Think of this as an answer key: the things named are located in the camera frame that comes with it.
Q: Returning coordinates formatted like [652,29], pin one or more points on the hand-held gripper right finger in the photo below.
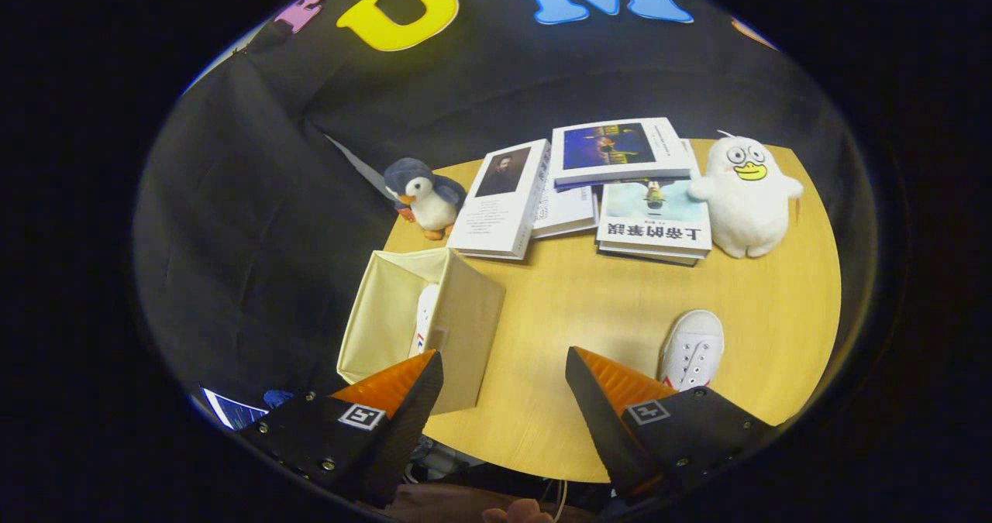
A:
[604,438]

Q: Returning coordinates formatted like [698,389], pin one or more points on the plain white book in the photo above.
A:
[566,209]

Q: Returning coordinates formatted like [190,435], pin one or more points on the book with blue night cover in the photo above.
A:
[620,147]

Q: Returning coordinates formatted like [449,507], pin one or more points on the book with pale teal cover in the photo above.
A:
[655,232]

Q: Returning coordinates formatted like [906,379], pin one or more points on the blue printed paper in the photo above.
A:
[232,411]

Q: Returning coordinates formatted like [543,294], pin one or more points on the white canvas shoe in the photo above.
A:
[425,314]
[694,345]

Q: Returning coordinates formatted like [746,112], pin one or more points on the beige fabric storage box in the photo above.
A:
[473,314]

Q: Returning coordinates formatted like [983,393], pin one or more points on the small blue object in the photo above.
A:
[277,397]

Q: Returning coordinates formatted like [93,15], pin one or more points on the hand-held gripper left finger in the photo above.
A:
[407,438]

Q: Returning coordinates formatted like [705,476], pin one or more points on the white book with portrait cover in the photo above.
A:
[496,221]

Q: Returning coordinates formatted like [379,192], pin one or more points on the grey penguin plush toy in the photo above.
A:
[434,201]

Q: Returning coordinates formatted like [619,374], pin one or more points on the white duck plush toy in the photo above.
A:
[748,213]

